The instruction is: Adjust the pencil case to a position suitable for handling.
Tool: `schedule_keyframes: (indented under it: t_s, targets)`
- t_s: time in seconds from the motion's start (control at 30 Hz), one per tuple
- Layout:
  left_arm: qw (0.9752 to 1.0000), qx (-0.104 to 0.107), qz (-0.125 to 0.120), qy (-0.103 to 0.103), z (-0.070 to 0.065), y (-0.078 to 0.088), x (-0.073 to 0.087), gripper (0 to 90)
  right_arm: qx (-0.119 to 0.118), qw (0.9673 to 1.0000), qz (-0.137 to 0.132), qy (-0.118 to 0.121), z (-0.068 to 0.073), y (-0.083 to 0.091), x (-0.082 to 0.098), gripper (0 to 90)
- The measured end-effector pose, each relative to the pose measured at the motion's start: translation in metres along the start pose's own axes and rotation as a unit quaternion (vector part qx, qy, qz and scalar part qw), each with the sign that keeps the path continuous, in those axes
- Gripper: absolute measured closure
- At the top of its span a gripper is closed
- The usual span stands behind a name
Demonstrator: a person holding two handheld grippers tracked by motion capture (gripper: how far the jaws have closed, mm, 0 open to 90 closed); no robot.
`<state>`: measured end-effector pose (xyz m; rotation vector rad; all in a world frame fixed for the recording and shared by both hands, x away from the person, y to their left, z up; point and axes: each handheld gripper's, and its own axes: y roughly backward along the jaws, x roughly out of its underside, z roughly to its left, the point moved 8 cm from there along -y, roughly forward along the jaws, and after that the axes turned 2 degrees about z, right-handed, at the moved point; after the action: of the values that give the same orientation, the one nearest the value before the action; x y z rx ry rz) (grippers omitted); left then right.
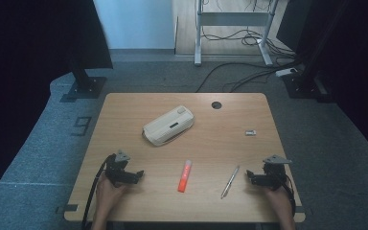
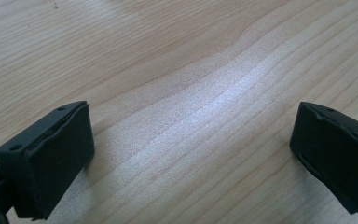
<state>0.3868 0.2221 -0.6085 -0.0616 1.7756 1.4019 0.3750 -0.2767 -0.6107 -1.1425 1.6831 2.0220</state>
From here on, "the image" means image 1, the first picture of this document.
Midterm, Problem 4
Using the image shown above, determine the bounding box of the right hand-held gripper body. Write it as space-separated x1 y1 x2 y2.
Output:
262 154 293 190

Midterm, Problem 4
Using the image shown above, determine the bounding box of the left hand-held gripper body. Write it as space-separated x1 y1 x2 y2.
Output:
104 149 132 187

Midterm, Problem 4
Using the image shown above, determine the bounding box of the orange highlighter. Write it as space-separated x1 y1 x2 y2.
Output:
176 159 194 194

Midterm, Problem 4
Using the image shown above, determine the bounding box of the cream fabric pencil case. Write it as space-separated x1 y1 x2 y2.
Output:
142 104 196 148

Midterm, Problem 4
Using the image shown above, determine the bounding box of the person's right hand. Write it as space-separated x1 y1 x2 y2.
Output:
263 185 294 214

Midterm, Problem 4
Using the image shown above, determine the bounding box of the person's left hand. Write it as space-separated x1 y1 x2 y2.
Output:
95 173 128 210

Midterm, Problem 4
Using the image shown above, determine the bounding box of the silver pen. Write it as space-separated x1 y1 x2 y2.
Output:
219 165 241 200

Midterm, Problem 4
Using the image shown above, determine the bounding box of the black tape floor number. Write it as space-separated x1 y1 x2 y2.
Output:
70 116 93 138

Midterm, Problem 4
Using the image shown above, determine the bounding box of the white power strip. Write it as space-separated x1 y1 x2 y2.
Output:
274 67 299 78

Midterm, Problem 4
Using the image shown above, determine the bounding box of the dark curtain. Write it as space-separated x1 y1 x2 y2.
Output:
0 0 114 205
276 0 368 167

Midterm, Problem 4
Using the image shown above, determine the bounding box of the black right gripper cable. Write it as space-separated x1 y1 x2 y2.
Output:
283 173 299 216

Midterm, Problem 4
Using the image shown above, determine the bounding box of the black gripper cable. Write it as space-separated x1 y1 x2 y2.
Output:
283 173 299 216
80 154 113 230

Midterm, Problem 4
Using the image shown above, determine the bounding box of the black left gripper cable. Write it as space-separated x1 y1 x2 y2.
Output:
80 154 113 230

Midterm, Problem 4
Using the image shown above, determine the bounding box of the black stand with base plate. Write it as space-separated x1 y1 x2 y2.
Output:
282 0 334 104
59 47 108 104

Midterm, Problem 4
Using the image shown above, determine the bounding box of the tangle of black floor cables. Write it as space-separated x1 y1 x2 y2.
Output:
195 0 301 94

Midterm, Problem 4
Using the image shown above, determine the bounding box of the white metal desk frame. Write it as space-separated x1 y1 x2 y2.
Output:
194 0 281 67

